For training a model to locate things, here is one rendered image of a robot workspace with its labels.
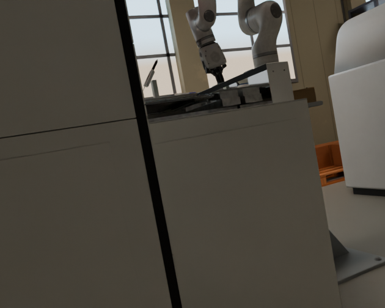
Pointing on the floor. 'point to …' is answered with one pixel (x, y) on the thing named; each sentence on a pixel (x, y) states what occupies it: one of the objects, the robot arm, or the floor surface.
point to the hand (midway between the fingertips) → (219, 79)
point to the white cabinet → (247, 209)
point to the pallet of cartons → (329, 162)
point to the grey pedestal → (365, 262)
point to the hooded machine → (368, 100)
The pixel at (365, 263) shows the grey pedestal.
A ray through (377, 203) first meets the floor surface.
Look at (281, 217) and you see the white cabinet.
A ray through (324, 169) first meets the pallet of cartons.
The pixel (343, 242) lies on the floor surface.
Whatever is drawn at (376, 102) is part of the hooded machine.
